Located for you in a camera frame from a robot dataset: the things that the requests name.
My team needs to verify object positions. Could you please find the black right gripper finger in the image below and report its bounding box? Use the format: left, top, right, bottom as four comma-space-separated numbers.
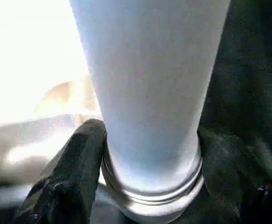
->
12, 119, 108, 224

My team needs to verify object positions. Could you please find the white plastic table top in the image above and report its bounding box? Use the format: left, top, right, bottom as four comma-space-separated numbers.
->
0, 0, 127, 206

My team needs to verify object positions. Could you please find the white plastic table leg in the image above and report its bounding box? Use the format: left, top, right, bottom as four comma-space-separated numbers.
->
70, 0, 231, 224

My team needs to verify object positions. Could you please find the black plastic mat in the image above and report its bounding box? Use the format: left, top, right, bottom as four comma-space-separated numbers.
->
89, 0, 272, 224

